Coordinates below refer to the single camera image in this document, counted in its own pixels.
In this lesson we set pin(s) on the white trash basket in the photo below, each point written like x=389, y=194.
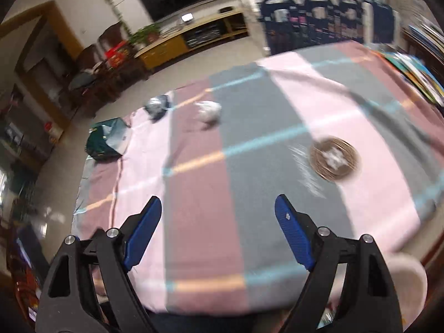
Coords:
x=410, y=282

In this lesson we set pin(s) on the white crumpled paper ball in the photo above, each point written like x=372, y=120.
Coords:
x=208, y=112

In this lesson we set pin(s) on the stack of colourful books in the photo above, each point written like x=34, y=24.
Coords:
x=422, y=63

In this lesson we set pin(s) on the plaid pink grey tablecloth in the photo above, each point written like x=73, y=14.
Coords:
x=332, y=127

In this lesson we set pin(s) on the green potted plant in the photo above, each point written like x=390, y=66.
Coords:
x=145, y=35

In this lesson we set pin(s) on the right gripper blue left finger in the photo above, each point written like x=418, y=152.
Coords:
x=68, y=301

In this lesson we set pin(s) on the blue white baby fence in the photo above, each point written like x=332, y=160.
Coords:
x=278, y=26

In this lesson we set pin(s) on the dark green gift bag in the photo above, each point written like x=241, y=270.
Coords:
x=108, y=140

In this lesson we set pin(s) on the yellow wooden tv cabinet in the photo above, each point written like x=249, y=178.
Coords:
x=199, y=35

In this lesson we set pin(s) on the grey crumpled plastic bag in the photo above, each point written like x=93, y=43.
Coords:
x=157, y=107

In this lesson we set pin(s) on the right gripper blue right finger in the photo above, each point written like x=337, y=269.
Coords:
x=368, y=301

